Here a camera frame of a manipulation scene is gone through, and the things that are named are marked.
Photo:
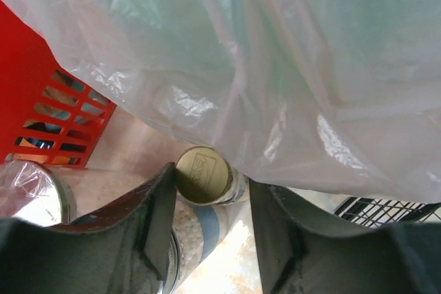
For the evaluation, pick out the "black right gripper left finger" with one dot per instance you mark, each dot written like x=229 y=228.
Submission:
x=120 y=248

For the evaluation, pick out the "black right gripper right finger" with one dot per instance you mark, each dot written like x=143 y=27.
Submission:
x=303 y=249

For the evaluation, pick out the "silver lid spice jar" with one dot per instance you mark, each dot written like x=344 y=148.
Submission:
x=196 y=232

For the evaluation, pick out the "small gold cap bottle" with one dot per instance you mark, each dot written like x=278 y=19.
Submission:
x=204 y=177

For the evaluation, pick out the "red plastic basket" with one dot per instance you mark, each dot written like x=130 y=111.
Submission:
x=47 y=115

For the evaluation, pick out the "green bin with plastic bag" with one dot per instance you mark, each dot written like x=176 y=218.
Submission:
x=341 y=96

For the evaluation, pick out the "black wire rack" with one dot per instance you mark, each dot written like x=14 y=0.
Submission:
x=374 y=213

